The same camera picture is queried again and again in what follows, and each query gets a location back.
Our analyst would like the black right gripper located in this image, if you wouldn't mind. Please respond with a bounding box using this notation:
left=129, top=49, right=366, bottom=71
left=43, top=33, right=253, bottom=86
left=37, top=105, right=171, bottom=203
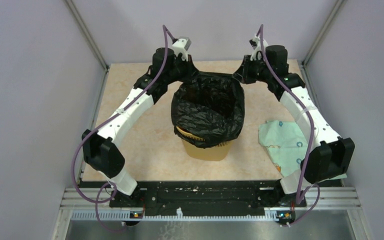
left=232, top=54, right=273, bottom=85

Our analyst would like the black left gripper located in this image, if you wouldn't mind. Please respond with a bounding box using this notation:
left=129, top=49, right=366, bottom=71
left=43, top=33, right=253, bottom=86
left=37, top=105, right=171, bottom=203
left=164, top=52, right=200, bottom=84

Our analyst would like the black plastic trash bag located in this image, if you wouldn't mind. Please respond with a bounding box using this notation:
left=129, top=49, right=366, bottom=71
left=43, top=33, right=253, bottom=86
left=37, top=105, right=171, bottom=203
left=171, top=74, right=245, bottom=149

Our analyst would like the yellow ribbed trash bin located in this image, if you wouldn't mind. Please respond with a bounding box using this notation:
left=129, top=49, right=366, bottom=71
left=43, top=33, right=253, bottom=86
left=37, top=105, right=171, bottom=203
left=182, top=139, right=233, bottom=162

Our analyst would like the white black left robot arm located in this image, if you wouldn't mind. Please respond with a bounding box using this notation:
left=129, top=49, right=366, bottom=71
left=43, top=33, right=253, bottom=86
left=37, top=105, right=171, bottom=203
left=82, top=45, right=198, bottom=207

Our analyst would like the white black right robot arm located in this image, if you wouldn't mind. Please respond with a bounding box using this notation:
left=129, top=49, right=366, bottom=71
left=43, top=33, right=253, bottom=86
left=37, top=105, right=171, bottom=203
left=232, top=45, right=355, bottom=206

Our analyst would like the light green patterned cloth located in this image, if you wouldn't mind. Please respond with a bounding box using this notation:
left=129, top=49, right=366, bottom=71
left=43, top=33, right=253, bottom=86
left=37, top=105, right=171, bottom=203
left=258, top=119, right=348, bottom=181

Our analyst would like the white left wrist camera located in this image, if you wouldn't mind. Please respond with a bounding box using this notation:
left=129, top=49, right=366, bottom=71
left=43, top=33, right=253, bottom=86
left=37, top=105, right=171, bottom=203
left=172, top=36, right=192, bottom=62

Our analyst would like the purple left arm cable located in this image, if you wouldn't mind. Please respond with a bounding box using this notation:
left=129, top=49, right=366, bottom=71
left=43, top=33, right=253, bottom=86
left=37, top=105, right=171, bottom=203
left=71, top=24, right=176, bottom=233

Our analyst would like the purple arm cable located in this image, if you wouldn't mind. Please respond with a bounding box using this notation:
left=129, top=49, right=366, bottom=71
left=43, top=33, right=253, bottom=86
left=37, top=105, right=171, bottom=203
left=71, top=24, right=176, bottom=233
left=255, top=23, right=321, bottom=228

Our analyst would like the right aluminium frame post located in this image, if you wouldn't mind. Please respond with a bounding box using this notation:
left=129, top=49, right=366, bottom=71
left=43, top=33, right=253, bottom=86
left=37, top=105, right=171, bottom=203
left=301, top=0, right=347, bottom=68

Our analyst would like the aluminium frame post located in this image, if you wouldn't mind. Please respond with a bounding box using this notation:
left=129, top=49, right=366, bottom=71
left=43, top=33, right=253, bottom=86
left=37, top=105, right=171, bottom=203
left=63, top=0, right=109, bottom=72
left=301, top=0, right=347, bottom=68

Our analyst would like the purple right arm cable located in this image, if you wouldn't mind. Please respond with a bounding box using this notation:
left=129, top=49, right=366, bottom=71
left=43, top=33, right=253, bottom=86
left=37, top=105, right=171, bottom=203
left=255, top=23, right=321, bottom=228

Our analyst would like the left aluminium frame post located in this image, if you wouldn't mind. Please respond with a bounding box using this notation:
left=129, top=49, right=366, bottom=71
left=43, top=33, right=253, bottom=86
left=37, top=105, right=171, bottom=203
left=63, top=0, right=109, bottom=72

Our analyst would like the grey slotted cable duct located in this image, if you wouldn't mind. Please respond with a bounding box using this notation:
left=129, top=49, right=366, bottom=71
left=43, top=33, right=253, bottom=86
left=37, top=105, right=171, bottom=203
left=71, top=209, right=279, bottom=222

